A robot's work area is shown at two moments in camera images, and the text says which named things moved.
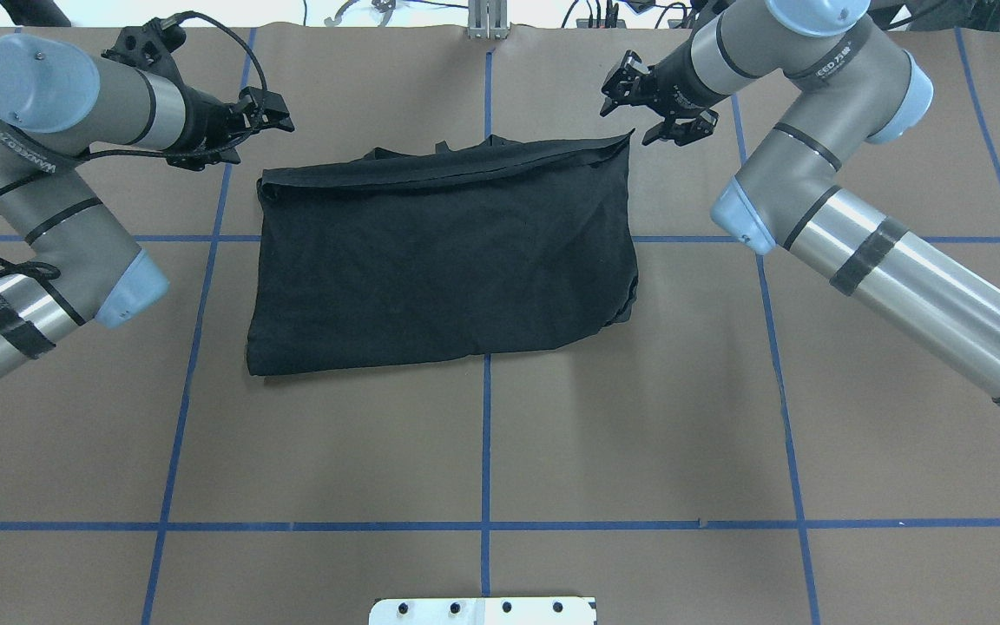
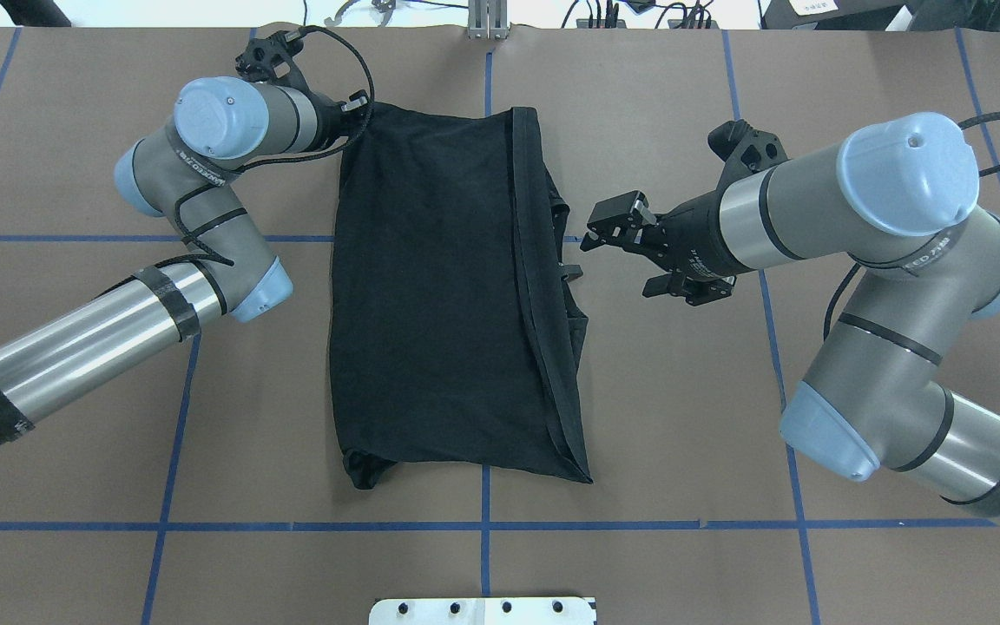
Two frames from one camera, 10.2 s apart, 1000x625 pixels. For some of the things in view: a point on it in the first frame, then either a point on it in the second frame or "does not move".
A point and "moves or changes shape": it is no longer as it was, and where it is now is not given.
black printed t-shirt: x=469 y=248 moves or changes shape
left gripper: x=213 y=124 to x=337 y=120
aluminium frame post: x=488 y=19 does not move
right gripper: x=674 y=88 to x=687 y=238
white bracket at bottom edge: x=483 y=611 does not move
